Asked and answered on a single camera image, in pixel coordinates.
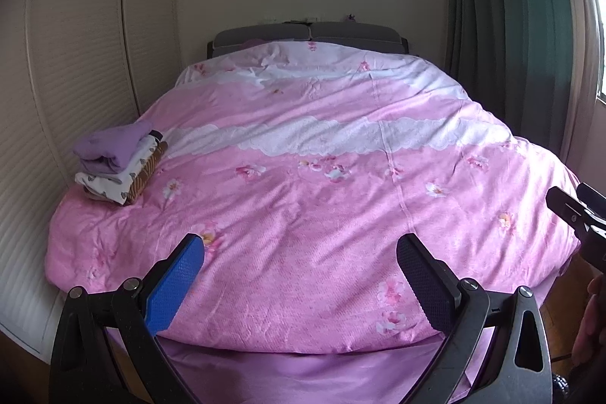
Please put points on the white heart print garment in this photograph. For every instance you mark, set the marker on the white heart print garment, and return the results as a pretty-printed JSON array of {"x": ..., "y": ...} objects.
[{"x": 106, "y": 184}]

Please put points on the purple sweatshirt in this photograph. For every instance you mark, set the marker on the purple sweatshirt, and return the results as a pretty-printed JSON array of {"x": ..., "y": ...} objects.
[{"x": 111, "y": 146}]

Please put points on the pink floral blanket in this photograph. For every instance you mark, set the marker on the pink floral blanket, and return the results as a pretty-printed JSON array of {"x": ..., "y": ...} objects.
[{"x": 322, "y": 195}]

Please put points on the green curtain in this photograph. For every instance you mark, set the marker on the green curtain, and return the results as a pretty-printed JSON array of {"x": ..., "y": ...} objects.
[{"x": 502, "y": 30}]

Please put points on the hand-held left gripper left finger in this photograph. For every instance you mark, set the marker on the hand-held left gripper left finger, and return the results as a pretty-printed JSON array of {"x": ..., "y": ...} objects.
[{"x": 170, "y": 285}]

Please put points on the person's right hand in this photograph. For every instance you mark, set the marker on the person's right hand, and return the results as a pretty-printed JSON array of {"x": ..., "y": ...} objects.
[{"x": 589, "y": 323}]

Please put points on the purple bed sheet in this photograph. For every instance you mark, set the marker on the purple bed sheet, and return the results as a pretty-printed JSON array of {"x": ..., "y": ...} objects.
[{"x": 331, "y": 378}]

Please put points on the grey bed headboard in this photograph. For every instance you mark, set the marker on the grey bed headboard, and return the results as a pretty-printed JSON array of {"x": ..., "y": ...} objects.
[{"x": 331, "y": 32}]

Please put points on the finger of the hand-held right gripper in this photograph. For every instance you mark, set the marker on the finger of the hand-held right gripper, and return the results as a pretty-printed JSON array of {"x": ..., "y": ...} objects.
[{"x": 563, "y": 200}]

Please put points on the brown plaid garment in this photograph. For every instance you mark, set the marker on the brown plaid garment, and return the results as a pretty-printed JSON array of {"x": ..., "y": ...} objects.
[{"x": 142, "y": 177}]

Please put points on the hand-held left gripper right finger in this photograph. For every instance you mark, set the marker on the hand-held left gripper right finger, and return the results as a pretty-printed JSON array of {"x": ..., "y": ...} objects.
[{"x": 428, "y": 285}]

